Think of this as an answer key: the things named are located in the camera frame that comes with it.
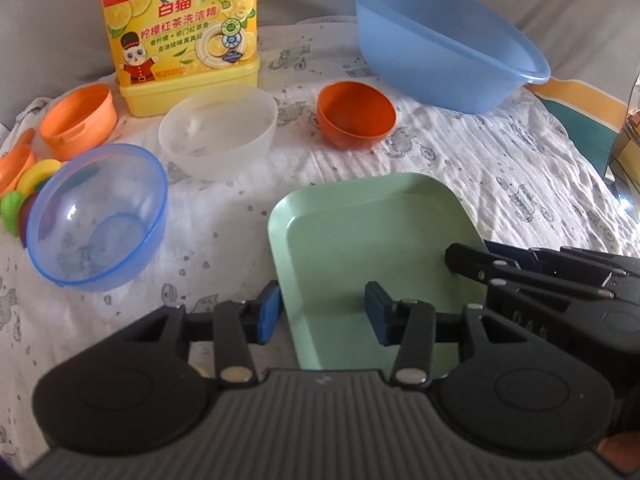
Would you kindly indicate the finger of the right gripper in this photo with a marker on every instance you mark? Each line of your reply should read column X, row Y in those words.
column 578, row 280
column 550, row 261

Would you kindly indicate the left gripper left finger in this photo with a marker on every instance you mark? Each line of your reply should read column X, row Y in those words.
column 237, row 325

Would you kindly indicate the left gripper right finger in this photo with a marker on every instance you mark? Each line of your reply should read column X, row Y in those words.
column 408, row 324

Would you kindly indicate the green square plate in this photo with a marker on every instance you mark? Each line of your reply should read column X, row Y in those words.
column 330, row 240

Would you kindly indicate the transparent blue bowl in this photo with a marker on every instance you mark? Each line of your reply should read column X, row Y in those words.
column 98, row 222

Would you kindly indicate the clear plastic bowl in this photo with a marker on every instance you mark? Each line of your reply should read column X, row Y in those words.
column 219, row 132

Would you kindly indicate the dark orange small bowl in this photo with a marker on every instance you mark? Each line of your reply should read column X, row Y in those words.
column 354, row 116

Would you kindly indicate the person's right hand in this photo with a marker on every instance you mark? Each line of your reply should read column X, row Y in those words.
column 622, row 451

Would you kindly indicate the white patterned cloth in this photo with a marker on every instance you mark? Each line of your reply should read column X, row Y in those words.
column 516, row 172

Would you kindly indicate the large blue basin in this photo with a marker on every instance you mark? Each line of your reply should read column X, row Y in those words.
column 454, row 54

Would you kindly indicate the maroon toy fruit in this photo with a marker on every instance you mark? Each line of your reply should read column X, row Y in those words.
column 23, row 216

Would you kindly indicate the yellow toy banana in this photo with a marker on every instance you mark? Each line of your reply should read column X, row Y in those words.
column 37, row 175

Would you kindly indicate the green toy vegetable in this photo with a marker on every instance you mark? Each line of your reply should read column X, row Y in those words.
column 10, row 210

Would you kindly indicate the orange round container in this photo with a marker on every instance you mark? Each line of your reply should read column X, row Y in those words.
column 80, row 122

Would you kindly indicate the yellow detergent bottle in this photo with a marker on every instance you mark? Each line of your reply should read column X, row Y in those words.
column 165, row 50

